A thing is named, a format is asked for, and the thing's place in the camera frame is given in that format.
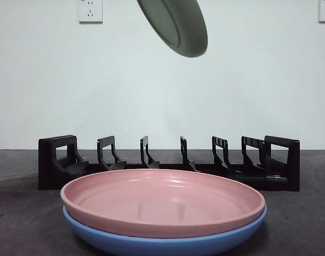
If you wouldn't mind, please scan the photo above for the black plastic dish rack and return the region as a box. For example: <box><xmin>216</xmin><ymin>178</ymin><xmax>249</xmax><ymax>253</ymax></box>
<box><xmin>38</xmin><ymin>134</ymin><xmax>301</xmax><ymax>193</ymax></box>

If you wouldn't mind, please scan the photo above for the green plate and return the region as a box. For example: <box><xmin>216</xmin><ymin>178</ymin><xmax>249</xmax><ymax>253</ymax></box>
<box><xmin>136</xmin><ymin>0</ymin><xmax>209</xmax><ymax>59</ymax></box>

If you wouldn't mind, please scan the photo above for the pink plate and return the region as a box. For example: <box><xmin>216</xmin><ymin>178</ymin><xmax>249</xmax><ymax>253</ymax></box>
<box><xmin>60</xmin><ymin>168</ymin><xmax>266</xmax><ymax>239</ymax></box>

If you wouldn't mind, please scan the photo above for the blue plate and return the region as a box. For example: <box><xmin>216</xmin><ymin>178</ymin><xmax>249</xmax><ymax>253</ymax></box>
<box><xmin>62</xmin><ymin>204</ymin><xmax>268</xmax><ymax>256</ymax></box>

